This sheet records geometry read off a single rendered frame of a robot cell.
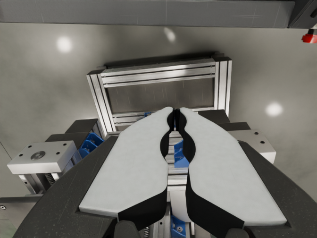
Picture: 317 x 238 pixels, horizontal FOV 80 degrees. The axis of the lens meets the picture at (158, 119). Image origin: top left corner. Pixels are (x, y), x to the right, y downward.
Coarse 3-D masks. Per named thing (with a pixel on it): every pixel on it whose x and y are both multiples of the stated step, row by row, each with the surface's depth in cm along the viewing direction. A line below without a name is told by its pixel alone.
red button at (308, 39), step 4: (308, 32) 45; (312, 32) 45; (316, 32) 44; (304, 36) 46; (308, 36) 45; (312, 36) 45; (316, 36) 44; (304, 40) 46; (308, 40) 45; (312, 40) 45; (316, 40) 45
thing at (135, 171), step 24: (144, 120) 10; (168, 120) 11; (120, 144) 9; (144, 144) 9; (168, 144) 10; (120, 168) 7; (144, 168) 7; (96, 192) 6; (120, 192) 6; (144, 192) 6; (120, 216) 6; (144, 216) 6
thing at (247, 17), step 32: (0, 0) 33; (32, 0) 33; (64, 0) 32; (96, 0) 32; (128, 0) 32; (160, 0) 31; (192, 0) 31; (224, 0) 31; (256, 0) 31; (288, 0) 30
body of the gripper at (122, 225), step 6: (120, 222) 5; (126, 222) 5; (132, 222) 5; (120, 228) 5; (126, 228) 5; (132, 228) 5; (234, 228) 5; (114, 234) 5; (120, 234) 5; (126, 234) 5; (132, 234) 5; (138, 234) 5; (228, 234) 5; (234, 234) 5; (240, 234) 5; (246, 234) 5
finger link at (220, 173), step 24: (192, 120) 10; (192, 144) 9; (216, 144) 9; (192, 168) 7; (216, 168) 7; (240, 168) 7; (192, 192) 6; (216, 192) 6; (240, 192) 6; (264, 192) 6; (192, 216) 7; (216, 216) 6; (240, 216) 6; (264, 216) 6
